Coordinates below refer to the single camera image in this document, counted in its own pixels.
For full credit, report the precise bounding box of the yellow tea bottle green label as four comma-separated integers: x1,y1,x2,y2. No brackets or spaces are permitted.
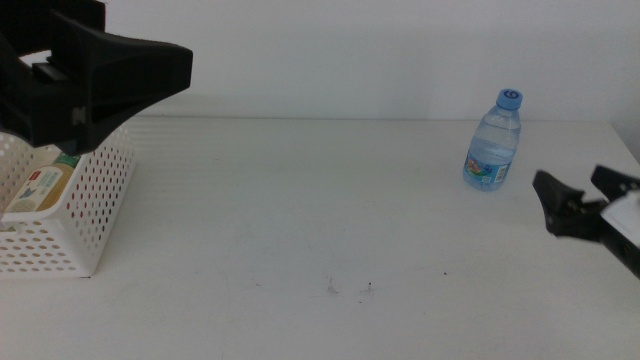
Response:
2,152,84,214

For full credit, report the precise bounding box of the clear water bottle blue cap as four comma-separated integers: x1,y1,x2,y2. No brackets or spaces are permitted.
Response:
462,88,524,192

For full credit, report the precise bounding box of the white perforated plastic basket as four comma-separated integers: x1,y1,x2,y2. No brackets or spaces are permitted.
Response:
0,124,137,279

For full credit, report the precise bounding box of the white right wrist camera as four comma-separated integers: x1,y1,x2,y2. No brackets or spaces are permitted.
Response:
599,192,640,247

